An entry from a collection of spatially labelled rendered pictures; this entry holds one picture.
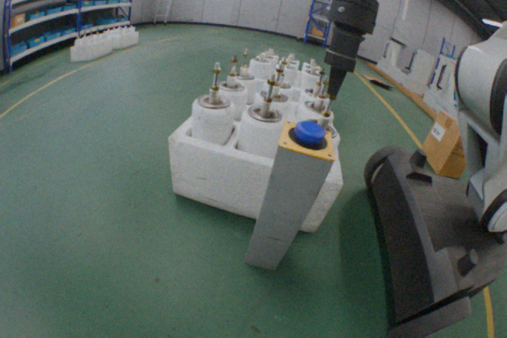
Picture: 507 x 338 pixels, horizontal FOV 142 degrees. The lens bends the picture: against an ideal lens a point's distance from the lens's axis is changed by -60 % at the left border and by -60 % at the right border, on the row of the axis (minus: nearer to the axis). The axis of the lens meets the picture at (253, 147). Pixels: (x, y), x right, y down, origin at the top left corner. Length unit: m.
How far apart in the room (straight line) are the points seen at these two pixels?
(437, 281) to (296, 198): 0.33
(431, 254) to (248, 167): 0.43
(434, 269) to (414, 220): 0.14
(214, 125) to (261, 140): 0.10
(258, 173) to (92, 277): 0.45
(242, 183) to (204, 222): 0.14
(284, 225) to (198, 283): 0.22
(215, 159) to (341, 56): 0.32
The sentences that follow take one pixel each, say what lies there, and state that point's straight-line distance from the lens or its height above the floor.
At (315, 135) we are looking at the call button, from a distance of 0.26.
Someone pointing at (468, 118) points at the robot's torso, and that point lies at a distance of 0.52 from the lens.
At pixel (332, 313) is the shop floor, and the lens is 0.51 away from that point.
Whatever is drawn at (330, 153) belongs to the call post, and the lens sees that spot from 0.27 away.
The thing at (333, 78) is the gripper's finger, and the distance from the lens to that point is 0.42.
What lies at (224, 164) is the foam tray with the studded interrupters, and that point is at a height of 0.15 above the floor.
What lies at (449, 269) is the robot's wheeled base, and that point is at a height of 0.21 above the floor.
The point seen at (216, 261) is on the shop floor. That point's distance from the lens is 0.49.
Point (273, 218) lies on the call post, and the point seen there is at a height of 0.19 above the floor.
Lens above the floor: 0.45
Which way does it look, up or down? 34 degrees down
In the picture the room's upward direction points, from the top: 11 degrees clockwise
